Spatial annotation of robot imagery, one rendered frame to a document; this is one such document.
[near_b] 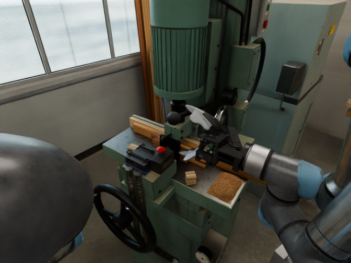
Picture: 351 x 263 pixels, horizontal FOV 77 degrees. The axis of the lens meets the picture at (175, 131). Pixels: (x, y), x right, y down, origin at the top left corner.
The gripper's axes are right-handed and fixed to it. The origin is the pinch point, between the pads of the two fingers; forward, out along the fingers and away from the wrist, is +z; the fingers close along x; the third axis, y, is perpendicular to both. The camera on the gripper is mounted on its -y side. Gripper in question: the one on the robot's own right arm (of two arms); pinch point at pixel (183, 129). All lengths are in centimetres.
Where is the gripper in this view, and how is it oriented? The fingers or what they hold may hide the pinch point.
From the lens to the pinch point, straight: 64.6
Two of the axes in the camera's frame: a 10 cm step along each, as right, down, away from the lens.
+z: -8.2, -3.2, 4.6
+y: -5.6, 3.1, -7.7
